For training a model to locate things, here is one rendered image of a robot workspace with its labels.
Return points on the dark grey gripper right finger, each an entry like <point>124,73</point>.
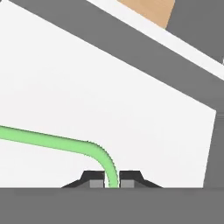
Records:
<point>130,176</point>

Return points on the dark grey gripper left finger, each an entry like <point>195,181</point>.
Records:
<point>93,176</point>

